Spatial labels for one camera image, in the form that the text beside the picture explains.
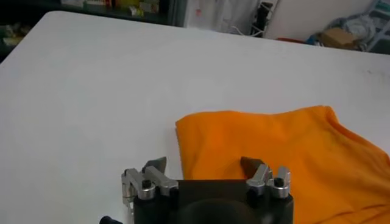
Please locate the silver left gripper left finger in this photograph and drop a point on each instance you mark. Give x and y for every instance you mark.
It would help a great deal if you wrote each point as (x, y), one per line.
(158, 179)

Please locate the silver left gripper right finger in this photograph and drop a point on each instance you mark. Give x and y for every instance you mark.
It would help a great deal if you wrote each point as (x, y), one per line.
(259, 179)

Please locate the orange t-shirt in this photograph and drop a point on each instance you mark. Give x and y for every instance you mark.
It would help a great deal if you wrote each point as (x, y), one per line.
(289, 146)

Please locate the pile of grey clothes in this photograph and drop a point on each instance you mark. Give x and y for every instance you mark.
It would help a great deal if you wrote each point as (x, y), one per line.
(359, 25)

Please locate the blue bag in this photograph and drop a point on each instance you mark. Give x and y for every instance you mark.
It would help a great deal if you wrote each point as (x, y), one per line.
(312, 39)

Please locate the black item hanging on rack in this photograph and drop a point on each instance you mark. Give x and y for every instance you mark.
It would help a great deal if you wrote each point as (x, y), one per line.
(262, 18)

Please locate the large brown cardboard box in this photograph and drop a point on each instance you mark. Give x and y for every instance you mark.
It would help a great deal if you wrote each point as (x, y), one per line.
(336, 38)

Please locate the black shelf unit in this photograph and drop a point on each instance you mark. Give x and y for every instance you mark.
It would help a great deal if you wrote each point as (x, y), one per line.
(18, 9)

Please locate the white metal frame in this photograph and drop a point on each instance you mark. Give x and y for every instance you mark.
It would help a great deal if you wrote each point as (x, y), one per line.
(377, 36)

